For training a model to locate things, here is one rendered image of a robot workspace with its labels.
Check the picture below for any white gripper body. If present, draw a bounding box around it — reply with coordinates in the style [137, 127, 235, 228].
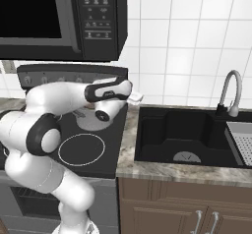
[127, 91, 145, 105]

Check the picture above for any brown lower cabinet door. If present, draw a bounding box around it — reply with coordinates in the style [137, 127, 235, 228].
[200, 205, 252, 234]
[119, 198, 209, 234]

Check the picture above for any black sink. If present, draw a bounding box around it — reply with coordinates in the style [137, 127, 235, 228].
[134, 104, 252, 170]

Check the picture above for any black hob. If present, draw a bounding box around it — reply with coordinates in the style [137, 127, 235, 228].
[0, 63, 130, 180]

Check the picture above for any black microwave oven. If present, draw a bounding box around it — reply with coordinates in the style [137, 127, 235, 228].
[0, 0, 129, 62]

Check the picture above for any grey curved tap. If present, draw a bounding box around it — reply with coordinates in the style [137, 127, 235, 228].
[215, 69, 243, 119]

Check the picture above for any brown false drawer front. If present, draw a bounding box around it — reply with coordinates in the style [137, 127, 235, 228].
[118, 177, 252, 210]

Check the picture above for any grey oven door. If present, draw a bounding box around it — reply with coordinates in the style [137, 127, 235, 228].
[0, 171, 119, 234]

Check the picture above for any grey perforated sink tray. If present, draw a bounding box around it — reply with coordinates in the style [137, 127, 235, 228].
[223, 121, 252, 167]

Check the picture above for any grey microwave handle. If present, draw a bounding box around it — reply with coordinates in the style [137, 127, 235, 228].
[52, 0, 82, 54]

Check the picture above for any silver cabinet door handle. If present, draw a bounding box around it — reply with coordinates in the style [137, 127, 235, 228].
[194, 209, 204, 234]
[209, 210, 220, 234]

